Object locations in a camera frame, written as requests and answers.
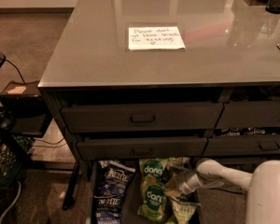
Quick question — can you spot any middle right drawer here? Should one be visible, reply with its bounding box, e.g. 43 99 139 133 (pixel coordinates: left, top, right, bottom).
203 134 280 157

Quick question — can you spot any lower blue Kettle chip bag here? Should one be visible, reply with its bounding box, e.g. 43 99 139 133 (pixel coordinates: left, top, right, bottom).
95 196 122 224

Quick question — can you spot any green dang chip bag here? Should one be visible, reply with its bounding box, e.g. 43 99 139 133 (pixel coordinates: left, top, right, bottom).
137 175 172 224
139 158 169 180

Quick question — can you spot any top left drawer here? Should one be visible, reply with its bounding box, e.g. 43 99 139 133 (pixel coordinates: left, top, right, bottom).
61 103 223 133

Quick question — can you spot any upper blue Kettle chip bag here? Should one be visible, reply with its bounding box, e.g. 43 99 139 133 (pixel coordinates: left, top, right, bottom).
97 161 135 197

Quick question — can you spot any green kettle chip bag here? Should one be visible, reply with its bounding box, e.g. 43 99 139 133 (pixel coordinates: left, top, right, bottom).
167 157 190 176
164 197 200 224

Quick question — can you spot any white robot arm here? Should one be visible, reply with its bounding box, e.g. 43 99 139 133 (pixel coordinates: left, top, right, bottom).
165 158 280 224

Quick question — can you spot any white handwritten paper note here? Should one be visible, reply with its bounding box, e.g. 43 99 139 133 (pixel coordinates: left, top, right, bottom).
128 26 185 50

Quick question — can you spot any lower green Kettle chip bag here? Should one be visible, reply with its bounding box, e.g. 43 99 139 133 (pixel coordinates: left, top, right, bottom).
164 197 200 224

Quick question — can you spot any rear blue Kettle chip bag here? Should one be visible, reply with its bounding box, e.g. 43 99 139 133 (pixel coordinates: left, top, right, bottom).
99 160 111 169

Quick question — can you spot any top right drawer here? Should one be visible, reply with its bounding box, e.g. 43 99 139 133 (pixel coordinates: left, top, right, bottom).
217 101 280 129

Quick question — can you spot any middle left drawer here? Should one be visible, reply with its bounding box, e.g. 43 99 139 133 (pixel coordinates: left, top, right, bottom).
77 136 207 160

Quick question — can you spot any dark grey drawer cabinet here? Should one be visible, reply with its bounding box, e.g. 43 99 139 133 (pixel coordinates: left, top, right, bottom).
37 0 280 212

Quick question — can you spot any open bottom drawer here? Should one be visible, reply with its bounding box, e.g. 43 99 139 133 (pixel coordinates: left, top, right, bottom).
86 160 200 224

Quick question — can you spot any black crate with items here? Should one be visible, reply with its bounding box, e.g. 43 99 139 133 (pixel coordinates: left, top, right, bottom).
0 135 35 188

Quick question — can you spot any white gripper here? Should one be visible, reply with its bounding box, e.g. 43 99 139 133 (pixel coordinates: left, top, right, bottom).
164 171 205 199

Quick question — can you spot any upper green Kettle chip bag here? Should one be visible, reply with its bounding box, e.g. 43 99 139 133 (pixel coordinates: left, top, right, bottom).
167 157 190 176

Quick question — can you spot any blue kettle chip bag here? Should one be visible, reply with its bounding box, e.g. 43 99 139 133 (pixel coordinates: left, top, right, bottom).
99 160 111 169
97 161 135 197
95 196 122 224

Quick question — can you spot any white cable on floor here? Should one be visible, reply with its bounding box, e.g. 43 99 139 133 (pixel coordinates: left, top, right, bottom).
0 180 22 224

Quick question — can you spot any black box with label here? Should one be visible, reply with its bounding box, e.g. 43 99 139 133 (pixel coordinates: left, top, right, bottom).
0 81 52 137

